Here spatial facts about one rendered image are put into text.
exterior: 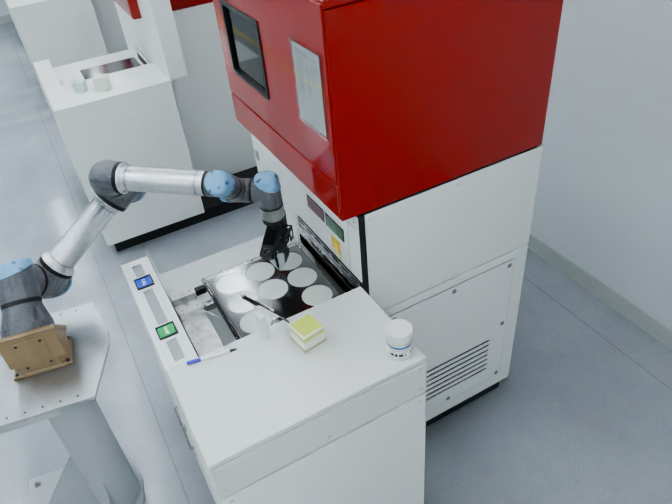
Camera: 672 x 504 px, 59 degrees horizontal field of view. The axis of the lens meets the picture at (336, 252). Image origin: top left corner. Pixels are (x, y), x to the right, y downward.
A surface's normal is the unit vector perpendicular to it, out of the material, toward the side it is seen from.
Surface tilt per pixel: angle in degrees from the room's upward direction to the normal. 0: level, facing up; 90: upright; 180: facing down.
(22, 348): 90
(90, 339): 0
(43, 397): 0
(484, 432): 0
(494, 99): 90
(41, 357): 90
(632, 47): 90
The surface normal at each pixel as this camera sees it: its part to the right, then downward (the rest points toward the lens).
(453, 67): 0.48, 0.51
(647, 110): -0.87, 0.36
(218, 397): -0.08, -0.78
